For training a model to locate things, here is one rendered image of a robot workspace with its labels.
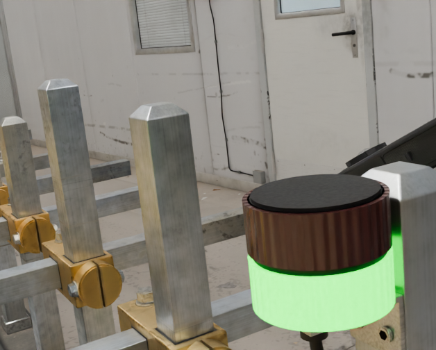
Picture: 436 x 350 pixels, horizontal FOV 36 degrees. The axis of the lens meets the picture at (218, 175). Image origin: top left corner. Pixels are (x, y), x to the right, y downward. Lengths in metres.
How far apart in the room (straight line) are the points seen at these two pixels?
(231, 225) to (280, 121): 3.54
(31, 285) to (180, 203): 0.33
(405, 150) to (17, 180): 0.68
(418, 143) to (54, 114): 0.43
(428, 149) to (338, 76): 3.60
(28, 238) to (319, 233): 0.75
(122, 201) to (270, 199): 0.83
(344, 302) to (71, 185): 0.52
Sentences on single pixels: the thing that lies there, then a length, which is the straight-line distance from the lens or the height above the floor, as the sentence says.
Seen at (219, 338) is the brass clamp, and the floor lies 0.97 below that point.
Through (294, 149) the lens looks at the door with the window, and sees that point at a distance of 4.37.
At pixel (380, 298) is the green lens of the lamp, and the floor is 1.10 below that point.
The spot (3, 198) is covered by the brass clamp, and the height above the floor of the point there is 0.95.
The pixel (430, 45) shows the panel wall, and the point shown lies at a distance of 3.56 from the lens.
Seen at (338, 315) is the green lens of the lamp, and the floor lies 1.10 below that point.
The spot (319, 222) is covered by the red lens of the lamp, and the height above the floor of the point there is 1.14.
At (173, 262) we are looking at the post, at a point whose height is 1.04.
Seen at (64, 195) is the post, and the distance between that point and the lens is 0.74.
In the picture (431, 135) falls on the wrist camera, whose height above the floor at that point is 1.14.
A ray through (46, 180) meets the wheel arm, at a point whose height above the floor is 0.96.
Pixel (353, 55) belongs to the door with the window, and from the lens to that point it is 3.89.
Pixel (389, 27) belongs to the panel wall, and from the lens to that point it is 3.71.
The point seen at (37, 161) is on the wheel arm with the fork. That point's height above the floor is 0.95.
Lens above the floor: 1.21
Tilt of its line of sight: 13 degrees down
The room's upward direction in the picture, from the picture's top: 6 degrees counter-clockwise
